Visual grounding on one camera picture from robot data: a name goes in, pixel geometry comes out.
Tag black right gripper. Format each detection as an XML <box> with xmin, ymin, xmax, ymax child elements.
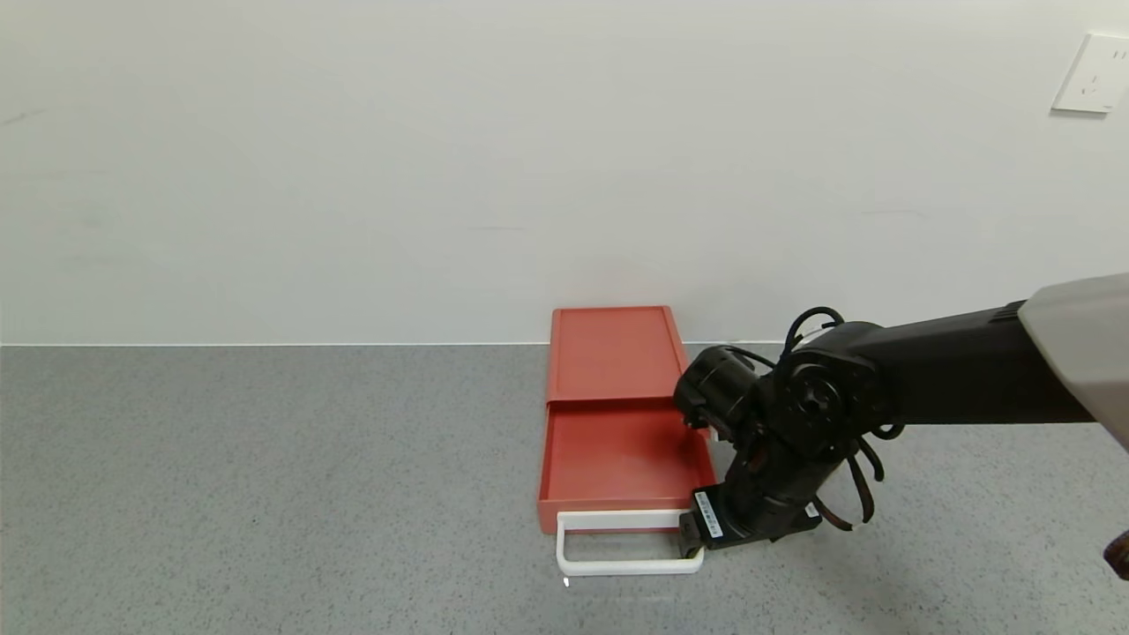
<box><xmin>678</xmin><ymin>440</ymin><xmax>823</xmax><ymax>560</ymax></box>

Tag white wall socket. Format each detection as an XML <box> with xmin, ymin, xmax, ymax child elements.
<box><xmin>1050</xmin><ymin>33</ymin><xmax>1129</xmax><ymax>115</ymax></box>

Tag black camera cable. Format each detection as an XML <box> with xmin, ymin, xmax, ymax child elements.
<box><xmin>781</xmin><ymin>305</ymin><xmax>847</xmax><ymax>355</ymax></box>

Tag black arm cable loops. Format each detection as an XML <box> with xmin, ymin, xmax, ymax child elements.
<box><xmin>810</xmin><ymin>422</ymin><xmax>908</xmax><ymax>534</ymax></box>

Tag red drawer case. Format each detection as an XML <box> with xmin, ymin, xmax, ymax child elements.
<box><xmin>546</xmin><ymin>305</ymin><xmax>694</xmax><ymax>408</ymax></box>

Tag red drawer with white handle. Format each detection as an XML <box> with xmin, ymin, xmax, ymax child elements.
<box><xmin>535</xmin><ymin>397</ymin><xmax>721</xmax><ymax>578</ymax></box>

